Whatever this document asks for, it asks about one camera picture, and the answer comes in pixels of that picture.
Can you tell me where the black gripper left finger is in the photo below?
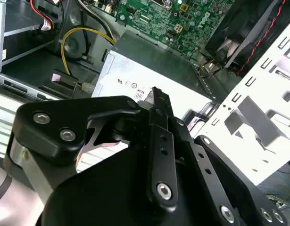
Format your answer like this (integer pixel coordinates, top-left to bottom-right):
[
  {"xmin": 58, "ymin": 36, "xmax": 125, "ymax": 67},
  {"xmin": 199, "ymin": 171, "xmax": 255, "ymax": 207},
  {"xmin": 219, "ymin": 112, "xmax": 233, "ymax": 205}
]
[{"xmin": 9, "ymin": 86, "xmax": 180, "ymax": 209}]

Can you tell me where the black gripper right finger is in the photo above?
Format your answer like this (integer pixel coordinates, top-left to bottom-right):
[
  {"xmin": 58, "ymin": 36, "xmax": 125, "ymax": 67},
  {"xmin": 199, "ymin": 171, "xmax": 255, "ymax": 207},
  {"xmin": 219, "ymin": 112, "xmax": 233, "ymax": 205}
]
[{"xmin": 167, "ymin": 95, "xmax": 290, "ymax": 226}]

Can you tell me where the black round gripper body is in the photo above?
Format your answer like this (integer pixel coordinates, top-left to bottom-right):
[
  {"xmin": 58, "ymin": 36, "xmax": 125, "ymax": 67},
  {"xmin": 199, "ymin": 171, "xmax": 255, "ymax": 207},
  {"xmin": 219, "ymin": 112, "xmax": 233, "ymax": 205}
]
[{"xmin": 41, "ymin": 141, "xmax": 261, "ymax": 226}]

